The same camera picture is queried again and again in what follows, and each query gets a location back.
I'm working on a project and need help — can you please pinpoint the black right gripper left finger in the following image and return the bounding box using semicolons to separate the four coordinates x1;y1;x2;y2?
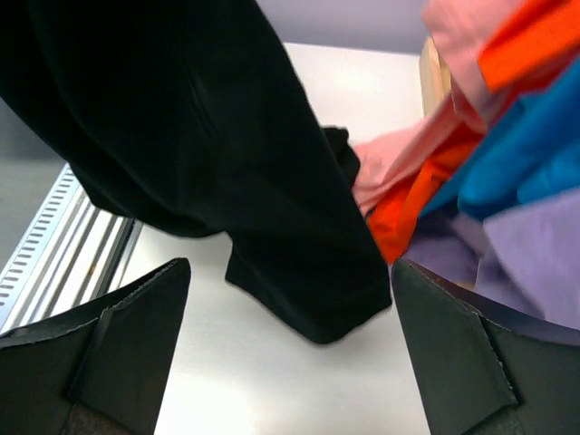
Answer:
1;258;191;434

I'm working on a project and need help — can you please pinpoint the white slotted cable duct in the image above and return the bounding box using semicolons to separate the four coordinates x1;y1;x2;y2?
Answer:
1;164;80;318

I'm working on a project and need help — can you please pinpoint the orange t shirt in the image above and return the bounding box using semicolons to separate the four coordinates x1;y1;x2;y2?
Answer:
354;1;579;263

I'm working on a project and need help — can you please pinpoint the wooden clothes rack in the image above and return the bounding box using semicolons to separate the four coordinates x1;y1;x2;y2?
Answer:
419;37;451;116

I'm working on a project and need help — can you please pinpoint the blue t shirt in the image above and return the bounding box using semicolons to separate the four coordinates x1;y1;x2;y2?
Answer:
420;60;579;221

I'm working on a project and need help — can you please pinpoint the aluminium mounting rail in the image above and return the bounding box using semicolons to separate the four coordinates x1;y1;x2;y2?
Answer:
1;193;141;333

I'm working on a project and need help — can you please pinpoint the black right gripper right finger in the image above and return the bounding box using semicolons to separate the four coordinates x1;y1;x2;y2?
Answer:
391;259;579;435

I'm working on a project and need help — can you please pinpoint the pink t shirt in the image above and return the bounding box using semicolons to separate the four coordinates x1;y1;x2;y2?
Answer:
353;0;522;215

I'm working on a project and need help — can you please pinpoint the lavender t shirt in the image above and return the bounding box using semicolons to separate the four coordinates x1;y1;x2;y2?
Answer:
404;189;579;329

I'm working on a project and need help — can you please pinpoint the black t shirt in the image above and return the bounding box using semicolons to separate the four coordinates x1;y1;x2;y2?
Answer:
1;1;392;344

